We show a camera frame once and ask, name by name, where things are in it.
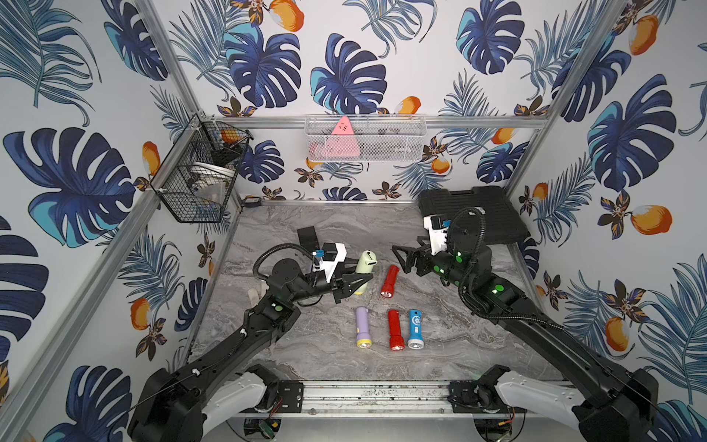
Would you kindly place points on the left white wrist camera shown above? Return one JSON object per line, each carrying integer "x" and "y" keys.
{"x": 327, "y": 258}

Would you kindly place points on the black tape roll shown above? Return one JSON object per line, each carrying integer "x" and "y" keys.
{"x": 251, "y": 201}

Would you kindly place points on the blue flashlight front right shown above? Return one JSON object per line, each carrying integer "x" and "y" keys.
{"x": 415, "y": 340}

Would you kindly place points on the clear mesh wall tray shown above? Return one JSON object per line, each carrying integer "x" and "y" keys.
{"x": 382, "y": 138}

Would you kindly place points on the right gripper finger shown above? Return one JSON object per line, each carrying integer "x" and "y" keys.
{"x": 406, "y": 252}
{"x": 411, "y": 264}

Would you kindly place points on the pink triangle item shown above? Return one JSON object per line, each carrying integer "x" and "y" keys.
{"x": 342, "y": 142}

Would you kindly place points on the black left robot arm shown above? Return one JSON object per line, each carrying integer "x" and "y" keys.
{"x": 262, "y": 326}

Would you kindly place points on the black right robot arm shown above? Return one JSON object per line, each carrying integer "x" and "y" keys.
{"x": 603, "y": 402}

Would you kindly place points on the black wire basket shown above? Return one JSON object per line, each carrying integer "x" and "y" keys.
{"x": 202, "y": 171}

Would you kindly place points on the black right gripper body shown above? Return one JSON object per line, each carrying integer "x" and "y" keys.
{"x": 444, "y": 263}

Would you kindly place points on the green flashlight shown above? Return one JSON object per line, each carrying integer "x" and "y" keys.
{"x": 366, "y": 265}

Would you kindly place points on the white work glove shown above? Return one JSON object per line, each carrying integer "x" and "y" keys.
{"x": 256, "y": 294}

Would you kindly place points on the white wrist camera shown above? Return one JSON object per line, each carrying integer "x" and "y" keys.
{"x": 437, "y": 227}
{"x": 327, "y": 258}

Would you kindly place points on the red flashlight front row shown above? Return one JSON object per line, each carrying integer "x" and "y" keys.
{"x": 397, "y": 343}

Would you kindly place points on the small black box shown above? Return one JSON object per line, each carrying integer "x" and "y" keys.
{"x": 308, "y": 238}

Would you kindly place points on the purple flashlight front row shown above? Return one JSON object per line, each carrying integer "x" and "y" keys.
{"x": 363, "y": 336}

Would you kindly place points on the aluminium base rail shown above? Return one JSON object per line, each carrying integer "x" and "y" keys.
{"x": 375, "y": 399}

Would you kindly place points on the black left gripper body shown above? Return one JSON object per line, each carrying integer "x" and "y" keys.
{"x": 336, "y": 284}

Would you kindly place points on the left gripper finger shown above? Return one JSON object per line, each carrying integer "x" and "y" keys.
{"x": 346, "y": 285}
{"x": 350, "y": 265}

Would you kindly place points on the large black tool case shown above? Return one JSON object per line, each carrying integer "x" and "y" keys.
{"x": 503, "y": 224}

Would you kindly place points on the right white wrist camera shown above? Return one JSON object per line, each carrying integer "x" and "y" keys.
{"x": 437, "y": 227}

